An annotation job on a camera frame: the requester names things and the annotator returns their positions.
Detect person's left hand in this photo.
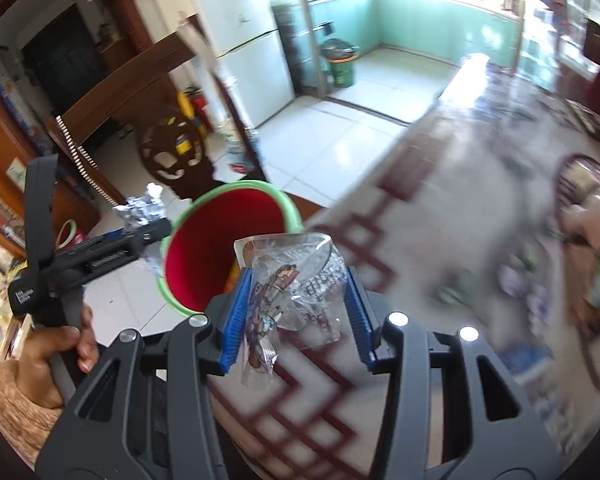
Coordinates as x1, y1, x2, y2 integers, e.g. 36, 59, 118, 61
16, 304, 99, 408

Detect red green trash bucket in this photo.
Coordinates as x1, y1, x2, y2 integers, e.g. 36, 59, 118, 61
157, 180, 303, 315

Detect teal kitchen cabinets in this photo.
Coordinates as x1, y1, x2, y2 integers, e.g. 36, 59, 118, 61
309, 0, 518, 66

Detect grey paper wad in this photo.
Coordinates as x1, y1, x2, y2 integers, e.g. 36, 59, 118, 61
114, 182, 171, 278

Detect carved wooden chair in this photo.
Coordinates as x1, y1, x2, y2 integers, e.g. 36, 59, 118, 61
50, 15, 266, 206

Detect red fire extinguisher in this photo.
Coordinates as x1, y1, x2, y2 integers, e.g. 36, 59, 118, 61
183, 86, 213, 134

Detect green kitchen trash bin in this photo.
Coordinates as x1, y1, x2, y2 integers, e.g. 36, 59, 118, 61
321, 38, 358, 88

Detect clear printed snack bag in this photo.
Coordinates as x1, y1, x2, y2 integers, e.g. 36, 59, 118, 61
234, 232, 347, 389

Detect white refrigerator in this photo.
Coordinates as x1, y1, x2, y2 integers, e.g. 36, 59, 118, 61
193, 0, 294, 127

